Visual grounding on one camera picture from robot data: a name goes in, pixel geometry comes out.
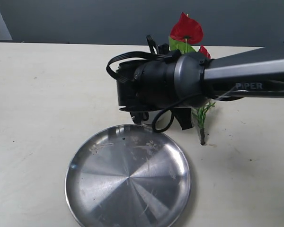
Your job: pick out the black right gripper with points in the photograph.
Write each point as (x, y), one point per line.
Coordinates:
(151, 86)

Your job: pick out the artificial red anthurium plant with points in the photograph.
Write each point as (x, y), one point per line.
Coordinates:
(184, 34)

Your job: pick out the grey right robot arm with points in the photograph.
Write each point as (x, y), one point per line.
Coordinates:
(197, 79)

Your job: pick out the round stainless steel plate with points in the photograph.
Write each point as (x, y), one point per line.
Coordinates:
(128, 176)

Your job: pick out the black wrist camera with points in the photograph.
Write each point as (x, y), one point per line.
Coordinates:
(163, 49)

